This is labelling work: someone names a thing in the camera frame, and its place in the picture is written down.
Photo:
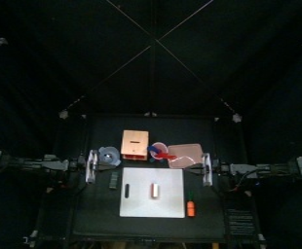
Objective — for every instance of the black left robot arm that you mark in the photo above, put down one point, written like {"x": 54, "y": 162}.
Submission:
{"x": 32, "y": 163}

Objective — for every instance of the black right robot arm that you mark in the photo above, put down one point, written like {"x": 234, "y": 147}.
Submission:
{"x": 262, "y": 169}

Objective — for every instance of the grey-blue bowl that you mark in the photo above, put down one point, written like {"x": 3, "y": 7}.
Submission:
{"x": 110, "y": 152}

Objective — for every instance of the pink square tray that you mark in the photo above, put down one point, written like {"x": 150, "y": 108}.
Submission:
{"x": 185, "y": 154}

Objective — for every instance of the red toy piece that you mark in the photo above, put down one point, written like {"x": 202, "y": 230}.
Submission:
{"x": 166, "y": 156}

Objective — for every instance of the wooden box with slot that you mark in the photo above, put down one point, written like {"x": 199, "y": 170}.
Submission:
{"x": 134, "y": 142}

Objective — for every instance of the blue toy piece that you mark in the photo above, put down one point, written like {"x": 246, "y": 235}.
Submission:
{"x": 153, "y": 149}

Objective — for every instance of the orange toy carrot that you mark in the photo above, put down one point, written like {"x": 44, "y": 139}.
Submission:
{"x": 191, "y": 208}

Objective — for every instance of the white cutting board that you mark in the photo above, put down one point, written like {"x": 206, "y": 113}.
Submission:
{"x": 153, "y": 204}

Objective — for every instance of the white text label sticker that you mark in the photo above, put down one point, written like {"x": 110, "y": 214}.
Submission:
{"x": 241, "y": 220}

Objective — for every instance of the grey frame clamp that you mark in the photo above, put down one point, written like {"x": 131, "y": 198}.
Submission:
{"x": 150, "y": 114}
{"x": 63, "y": 114}
{"x": 2, "y": 41}
{"x": 237, "y": 118}

